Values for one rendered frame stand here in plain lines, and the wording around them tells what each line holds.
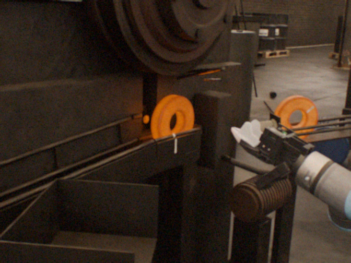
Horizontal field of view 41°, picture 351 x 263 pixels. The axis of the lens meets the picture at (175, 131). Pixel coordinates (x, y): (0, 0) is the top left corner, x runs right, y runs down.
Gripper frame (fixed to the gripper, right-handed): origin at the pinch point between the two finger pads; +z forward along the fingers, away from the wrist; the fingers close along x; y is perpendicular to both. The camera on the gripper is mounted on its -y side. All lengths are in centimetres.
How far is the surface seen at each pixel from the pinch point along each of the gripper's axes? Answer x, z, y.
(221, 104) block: -16.8, 16.5, -2.3
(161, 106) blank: 5.7, 21.3, -2.3
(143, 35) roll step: 19.0, 22.1, 18.3
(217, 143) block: -16.2, 12.8, -14.2
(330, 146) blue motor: -195, 31, -67
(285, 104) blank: -41.7, 7.8, -1.3
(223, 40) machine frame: -39, 37, 9
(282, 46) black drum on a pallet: -970, 463, -203
